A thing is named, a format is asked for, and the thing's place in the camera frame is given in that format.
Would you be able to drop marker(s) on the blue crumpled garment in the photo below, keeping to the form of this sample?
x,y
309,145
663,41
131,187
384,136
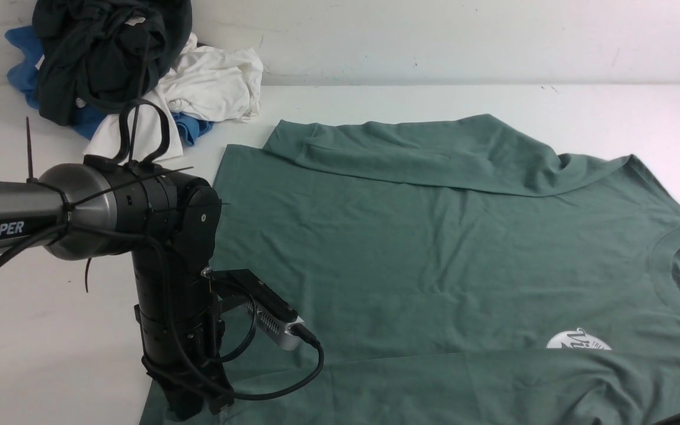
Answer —
x,y
90,123

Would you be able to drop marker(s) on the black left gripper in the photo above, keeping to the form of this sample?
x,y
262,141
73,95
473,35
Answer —
x,y
181,395

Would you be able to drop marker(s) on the green long sleeve shirt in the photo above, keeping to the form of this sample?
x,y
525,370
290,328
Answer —
x,y
459,273

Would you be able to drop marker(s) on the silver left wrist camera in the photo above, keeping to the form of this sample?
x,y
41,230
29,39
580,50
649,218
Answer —
x,y
242,289

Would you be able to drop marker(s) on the dark grey crumpled garment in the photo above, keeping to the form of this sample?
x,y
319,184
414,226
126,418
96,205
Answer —
x,y
105,53

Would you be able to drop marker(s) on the white crumpled shirt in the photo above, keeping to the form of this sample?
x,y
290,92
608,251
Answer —
x,y
204,86

